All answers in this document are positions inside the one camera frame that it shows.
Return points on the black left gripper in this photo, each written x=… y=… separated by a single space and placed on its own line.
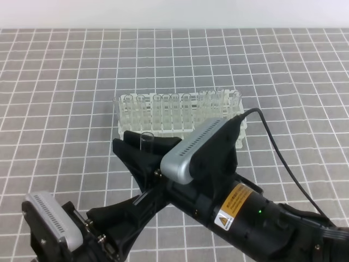
x=119 y=224

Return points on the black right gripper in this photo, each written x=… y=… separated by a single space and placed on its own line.
x=213 y=167

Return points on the clear glass test tube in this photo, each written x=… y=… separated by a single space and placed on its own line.
x=147 y=142

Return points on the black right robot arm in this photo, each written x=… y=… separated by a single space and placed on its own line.
x=267 y=231

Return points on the white plastic test tube rack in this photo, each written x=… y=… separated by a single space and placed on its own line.
x=120 y=110

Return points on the clear tube in rack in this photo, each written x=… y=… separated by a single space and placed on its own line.
x=201 y=113
x=156 y=112
x=166 y=112
x=175 y=108
x=186 y=111
x=141 y=106
x=210 y=104
x=128 y=99
x=219 y=103

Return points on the grey white-grid tablecloth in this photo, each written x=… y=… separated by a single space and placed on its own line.
x=58 y=121

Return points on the clear tube at rack right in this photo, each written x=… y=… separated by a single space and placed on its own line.
x=234 y=99

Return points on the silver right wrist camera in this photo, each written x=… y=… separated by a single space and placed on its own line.
x=175 y=164

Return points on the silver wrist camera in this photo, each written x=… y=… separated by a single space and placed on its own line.
x=49 y=222
x=175 y=164

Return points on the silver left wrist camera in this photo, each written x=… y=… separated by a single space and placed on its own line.
x=49 y=222

